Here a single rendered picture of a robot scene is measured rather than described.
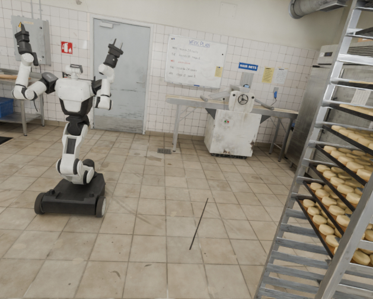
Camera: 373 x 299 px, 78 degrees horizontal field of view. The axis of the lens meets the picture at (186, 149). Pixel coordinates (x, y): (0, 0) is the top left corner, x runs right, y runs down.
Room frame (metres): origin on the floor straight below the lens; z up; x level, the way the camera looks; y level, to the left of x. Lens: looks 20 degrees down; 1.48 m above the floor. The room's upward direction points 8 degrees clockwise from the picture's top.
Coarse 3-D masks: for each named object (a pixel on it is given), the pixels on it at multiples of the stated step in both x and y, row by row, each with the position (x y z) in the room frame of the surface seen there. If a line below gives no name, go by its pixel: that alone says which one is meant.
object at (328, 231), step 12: (312, 204) 0.92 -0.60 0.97; (312, 216) 0.86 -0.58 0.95; (324, 216) 0.86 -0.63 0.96; (324, 228) 0.75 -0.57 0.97; (336, 228) 0.76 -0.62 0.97; (324, 240) 0.70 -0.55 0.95; (360, 252) 0.64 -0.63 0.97; (372, 252) 0.66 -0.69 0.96; (360, 264) 0.61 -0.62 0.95; (372, 264) 0.61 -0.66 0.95
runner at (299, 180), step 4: (300, 176) 1.00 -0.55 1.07; (296, 180) 1.00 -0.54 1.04; (300, 180) 1.00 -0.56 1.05; (304, 180) 1.00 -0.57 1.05; (308, 180) 1.00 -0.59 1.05; (312, 180) 0.99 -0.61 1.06; (316, 180) 0.99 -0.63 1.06; (320, 180) 0.99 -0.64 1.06; (300, 184) 0.97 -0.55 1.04; (320, 184) 0.99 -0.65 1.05; (324, 184) 0.99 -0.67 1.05
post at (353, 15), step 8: (352, 8) 1.01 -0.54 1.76; (352, 16) 1.00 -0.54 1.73; (352, 24) 1.00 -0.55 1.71; (344, 32) 1.02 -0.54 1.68; (344, 40) 1.00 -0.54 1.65; (344, 48) 1.00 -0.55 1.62; (336, 56) 1.01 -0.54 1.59; (336, 64) 1.00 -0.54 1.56; (336, 72) 1.00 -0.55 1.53; (328, 80) 1.01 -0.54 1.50; (328, 88) 1.00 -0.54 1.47; (328, 96) 1.00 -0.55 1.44; (320, 104) 1.01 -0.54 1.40; (320, 112) 1.00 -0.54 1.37; (320, 120) 1.00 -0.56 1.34; (312, 128) 1.01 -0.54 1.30; (312, 136) 1.00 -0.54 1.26; (304, 152) 1.01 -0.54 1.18; (304, 168) 1.00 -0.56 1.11; (296, 176) 1.01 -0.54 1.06; (296, 184) 1.00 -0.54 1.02; (296, 192) 1.00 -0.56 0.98; (288, 200) 1.01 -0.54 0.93; (280, 232) 1.00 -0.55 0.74; (272, 248) 1.01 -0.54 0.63; (264, 272) 1.00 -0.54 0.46; (256, 296) 1.00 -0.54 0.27
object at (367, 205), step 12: (372, 180) 0.57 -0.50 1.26; (372, 192) 0.55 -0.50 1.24; (360, 204) 0.57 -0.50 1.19; (372, 204) 0.55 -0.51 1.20; (360, 216) 0.56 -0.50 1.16; (348, 228) 0.58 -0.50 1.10; (360, 228) 0.55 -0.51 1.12; (348, 240) 0.56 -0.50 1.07; (360, 240) 0.55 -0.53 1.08; (336, 252) 0.58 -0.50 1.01; (348, 252) 0.55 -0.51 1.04; (336, 264) 0.56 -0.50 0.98; (348, 264) 0.55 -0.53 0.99; (324, 276) 0.58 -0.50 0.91; (336, 276) 0.55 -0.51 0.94; (324, 288) 0.56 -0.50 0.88; (336, 288) 0.55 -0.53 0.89
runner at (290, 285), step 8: (264, 280) 0.99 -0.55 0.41; (272, 280) 1.00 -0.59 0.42; (280, 280) 0.99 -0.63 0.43; (288, 288) 0.96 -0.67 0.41; (296, 288) 0.97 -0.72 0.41; (304, 288) 0.98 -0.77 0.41; (312, 288) 0.98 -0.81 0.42; (336, 296) 0.96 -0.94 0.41; (344, 296) 0.96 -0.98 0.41; (352, 296) 0.96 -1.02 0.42; (360, 296) 0.96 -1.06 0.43
